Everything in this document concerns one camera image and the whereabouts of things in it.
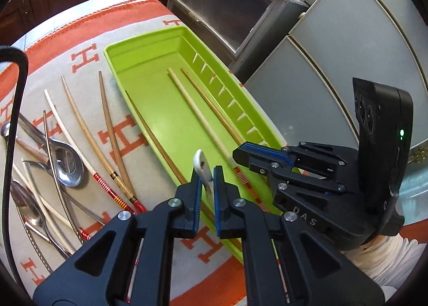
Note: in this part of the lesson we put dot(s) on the large steel soup spoon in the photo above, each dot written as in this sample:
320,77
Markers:
68,167

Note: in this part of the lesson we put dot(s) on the tan chopstick black band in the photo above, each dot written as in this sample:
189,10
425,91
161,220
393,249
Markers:
114,176

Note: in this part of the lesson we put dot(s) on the thin steel chopstick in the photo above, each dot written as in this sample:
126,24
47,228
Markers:
80,237

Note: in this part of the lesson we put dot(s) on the plain white chopstick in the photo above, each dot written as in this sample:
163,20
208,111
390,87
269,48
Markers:
68,247

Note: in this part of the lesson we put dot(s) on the person's right forearm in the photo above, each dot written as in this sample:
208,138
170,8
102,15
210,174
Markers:
384,259

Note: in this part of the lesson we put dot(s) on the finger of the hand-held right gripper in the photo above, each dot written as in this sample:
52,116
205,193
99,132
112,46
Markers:
254,161
264,150

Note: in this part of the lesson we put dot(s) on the white chopstick red striped end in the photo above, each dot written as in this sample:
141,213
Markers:
113,193

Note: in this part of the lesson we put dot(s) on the ridged steel utensil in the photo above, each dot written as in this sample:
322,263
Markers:
33,244

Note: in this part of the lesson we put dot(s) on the dark brown chopstick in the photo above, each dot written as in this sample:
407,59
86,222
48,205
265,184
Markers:
211,105

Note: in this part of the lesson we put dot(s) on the orange white printed blanket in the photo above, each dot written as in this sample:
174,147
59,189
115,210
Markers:
43,41

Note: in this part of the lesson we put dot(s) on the grey refrigerator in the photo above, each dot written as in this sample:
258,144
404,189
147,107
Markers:
334,58

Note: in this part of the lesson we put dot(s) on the cream chopstick red patterned end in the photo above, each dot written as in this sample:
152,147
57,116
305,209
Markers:
202,118

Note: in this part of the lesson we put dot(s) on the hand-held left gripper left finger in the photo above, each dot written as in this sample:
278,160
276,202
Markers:
197,192

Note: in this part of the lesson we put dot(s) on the grey metal cabinet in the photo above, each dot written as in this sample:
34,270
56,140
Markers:
227,11

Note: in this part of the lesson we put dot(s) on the green plastic tray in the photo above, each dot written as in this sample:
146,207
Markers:
160,91

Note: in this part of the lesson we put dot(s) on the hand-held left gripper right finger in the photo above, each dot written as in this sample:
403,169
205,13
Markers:
218,199

